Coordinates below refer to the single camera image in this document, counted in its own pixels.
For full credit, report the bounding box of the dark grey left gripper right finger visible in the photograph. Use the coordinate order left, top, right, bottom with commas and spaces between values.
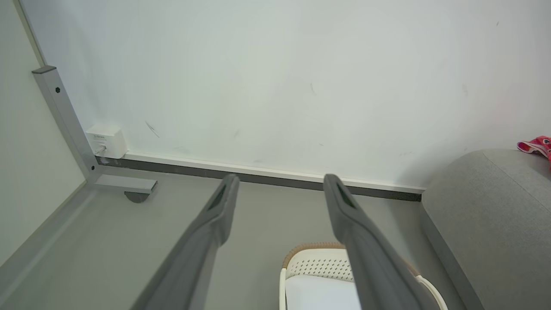
323, 174, 439, 310

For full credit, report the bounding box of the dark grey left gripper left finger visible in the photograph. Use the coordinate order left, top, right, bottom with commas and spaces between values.
131, 174, 240, 310

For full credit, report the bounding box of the red garment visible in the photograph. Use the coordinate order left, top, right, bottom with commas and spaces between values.
517, 135, 551, 162

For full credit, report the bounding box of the white perforated laundry basket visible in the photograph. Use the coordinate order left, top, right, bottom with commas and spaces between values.
279, 242, 449, 310

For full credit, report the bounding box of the dark grey and white baseboard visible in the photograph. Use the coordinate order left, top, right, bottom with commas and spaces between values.
95, 150, 427, 202

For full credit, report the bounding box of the grey fabric sofa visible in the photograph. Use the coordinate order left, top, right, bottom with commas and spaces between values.
421, 149, 551, 310

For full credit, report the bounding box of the grey metal table leg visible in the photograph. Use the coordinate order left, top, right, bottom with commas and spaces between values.
0, 65, 158, 304

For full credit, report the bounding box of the grey frame foot caster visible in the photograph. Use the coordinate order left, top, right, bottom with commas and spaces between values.
124, 191, 152, 204

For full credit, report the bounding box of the white wall socket box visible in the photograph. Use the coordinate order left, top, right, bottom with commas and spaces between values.
86, 124, 128, 159

